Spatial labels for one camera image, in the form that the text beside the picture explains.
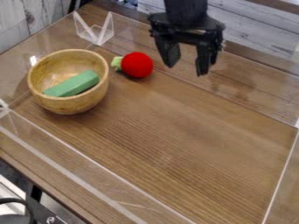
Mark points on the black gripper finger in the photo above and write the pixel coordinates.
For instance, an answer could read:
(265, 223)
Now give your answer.
(206, 55)
(168, 49)

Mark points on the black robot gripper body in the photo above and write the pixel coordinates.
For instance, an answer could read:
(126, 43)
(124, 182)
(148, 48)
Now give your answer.
(184, 23)

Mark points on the green foam block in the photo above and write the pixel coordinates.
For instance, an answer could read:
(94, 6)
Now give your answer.
(73, 85)

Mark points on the light wooden bowl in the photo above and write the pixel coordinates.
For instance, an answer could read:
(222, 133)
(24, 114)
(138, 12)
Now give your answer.
(54, 68)

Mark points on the red ball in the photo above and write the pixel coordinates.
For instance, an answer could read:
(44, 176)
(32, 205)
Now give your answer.
(136, 65)

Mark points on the small green cube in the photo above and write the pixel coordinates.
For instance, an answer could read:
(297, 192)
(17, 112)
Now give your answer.
(116, 63)

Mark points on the clear acrylic corner bracket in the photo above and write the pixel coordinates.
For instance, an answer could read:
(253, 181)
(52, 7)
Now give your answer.
(94, 34)

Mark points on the clear acrylic tray wall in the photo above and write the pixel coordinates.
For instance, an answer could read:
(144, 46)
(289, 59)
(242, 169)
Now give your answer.
(100, 196)

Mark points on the black table leg bracket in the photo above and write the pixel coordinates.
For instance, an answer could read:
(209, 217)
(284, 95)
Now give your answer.
(42, 215)

